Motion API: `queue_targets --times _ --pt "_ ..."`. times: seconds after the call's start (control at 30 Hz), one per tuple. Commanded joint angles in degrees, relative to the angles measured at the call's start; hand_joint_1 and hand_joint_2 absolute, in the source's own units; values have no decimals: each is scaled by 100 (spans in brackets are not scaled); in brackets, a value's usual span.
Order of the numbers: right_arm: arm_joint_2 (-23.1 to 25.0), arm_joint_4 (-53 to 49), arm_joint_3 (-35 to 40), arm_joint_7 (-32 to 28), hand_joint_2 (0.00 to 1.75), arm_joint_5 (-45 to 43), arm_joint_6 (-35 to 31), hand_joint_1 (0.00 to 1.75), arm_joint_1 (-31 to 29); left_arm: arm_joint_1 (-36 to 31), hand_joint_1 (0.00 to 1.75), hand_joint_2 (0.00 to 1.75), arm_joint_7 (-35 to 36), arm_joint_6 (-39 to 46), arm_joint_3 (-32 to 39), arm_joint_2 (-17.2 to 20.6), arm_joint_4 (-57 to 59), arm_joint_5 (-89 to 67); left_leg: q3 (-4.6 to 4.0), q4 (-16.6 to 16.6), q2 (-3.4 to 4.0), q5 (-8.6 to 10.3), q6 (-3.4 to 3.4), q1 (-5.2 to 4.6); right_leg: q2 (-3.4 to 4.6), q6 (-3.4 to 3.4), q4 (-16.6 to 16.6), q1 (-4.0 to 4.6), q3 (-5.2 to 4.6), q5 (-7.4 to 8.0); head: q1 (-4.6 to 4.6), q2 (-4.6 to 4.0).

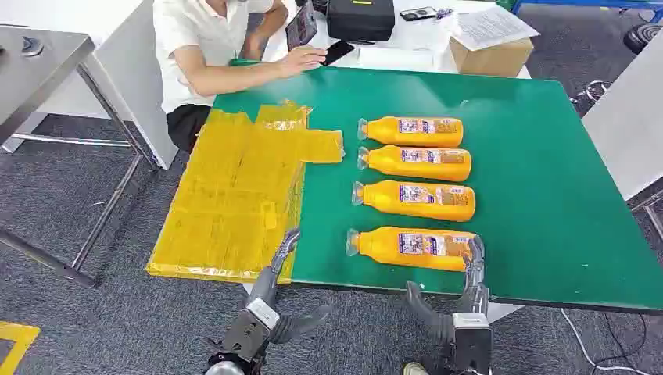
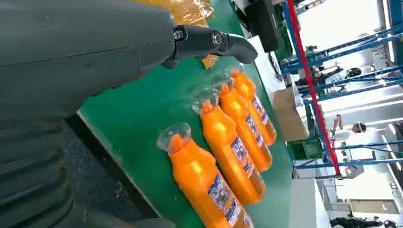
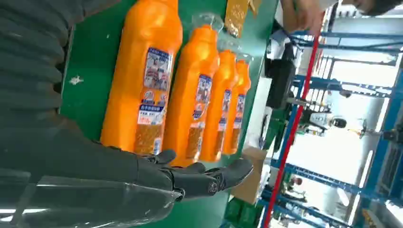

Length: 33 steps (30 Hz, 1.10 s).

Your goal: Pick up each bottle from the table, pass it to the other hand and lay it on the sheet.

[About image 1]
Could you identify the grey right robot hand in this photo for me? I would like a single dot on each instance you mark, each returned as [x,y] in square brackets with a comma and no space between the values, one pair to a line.
[476,295]

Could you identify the person's right hand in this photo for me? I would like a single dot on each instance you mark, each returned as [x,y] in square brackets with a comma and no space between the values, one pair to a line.
[303,59]

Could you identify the dark tablet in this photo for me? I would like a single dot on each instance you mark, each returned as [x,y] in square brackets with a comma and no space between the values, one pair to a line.
[301,25]

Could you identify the printed paper sheets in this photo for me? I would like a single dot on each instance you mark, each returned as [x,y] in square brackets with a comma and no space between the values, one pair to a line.
[492,27]

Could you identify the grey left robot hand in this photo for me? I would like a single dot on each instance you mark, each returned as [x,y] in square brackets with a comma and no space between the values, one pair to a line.
[264,287]

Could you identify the black phone with camera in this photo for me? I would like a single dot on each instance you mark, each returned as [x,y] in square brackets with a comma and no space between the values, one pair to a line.
[417,13]

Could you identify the pale grey side table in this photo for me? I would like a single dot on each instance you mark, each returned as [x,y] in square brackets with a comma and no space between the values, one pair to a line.
[627,114]

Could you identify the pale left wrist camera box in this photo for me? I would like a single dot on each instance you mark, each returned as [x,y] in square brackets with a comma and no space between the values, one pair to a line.
[263,312]

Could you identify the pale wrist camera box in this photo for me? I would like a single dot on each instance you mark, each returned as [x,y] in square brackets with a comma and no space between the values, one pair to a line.
[263,312]
[470,321]

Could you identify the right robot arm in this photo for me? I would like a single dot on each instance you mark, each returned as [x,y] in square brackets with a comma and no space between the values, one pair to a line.
[472,352]

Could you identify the orange drink bottle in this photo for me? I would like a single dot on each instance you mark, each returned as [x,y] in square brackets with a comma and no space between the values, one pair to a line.
[383,131]
[386,161]
[383,199]
[383,248]

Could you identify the brown cardboard box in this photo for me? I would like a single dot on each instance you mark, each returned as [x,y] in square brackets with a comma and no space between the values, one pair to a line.
[492,61]

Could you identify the black wheel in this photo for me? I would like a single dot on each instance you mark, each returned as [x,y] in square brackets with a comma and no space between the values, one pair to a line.
[642,37]

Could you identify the white table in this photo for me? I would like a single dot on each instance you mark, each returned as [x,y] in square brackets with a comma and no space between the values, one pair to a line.
[414,36]

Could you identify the black smartphone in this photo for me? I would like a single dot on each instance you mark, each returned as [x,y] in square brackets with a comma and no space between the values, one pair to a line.
[338,52]

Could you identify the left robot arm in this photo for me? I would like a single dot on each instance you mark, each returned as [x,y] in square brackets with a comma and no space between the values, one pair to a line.
[243,339]

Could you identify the yellow floor tape mark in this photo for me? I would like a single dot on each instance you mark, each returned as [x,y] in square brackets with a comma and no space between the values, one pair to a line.
[23,336]

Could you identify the black carry case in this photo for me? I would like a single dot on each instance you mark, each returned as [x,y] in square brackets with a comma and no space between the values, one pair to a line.
[360,19]

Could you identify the steel bench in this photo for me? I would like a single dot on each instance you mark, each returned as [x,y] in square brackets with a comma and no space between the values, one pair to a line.
[36,77]

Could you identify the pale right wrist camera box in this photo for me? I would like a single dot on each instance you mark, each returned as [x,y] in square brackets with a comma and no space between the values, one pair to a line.
[470,321]

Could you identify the small purple object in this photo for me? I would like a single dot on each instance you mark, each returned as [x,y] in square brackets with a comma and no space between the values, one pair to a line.
[444,12]

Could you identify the person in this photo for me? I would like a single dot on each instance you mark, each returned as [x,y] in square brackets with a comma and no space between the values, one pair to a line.
[191,46]

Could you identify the yellow sheet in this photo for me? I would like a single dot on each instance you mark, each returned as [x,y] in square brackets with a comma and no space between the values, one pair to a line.
[233,196]

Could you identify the blue metal frame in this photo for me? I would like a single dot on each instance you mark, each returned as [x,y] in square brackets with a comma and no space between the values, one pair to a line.
[570,3]

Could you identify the green table mat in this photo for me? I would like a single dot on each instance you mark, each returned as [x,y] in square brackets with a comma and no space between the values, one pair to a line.
[544,181]

